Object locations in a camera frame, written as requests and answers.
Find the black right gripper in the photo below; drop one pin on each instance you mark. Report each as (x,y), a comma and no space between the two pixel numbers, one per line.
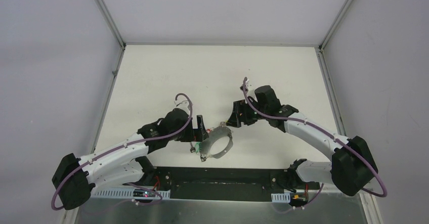
(235,119)

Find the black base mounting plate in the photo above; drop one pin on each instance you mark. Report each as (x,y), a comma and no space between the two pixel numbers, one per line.
(220,184)

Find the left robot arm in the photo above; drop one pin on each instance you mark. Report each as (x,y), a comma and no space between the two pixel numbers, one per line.
(77,178)

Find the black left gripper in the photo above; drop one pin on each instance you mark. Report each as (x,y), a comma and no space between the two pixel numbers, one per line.
(200,128)

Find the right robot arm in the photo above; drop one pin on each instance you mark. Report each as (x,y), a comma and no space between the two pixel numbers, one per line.
(350,165)

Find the aluminium frame rails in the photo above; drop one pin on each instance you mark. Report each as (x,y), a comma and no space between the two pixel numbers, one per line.
(224,23)

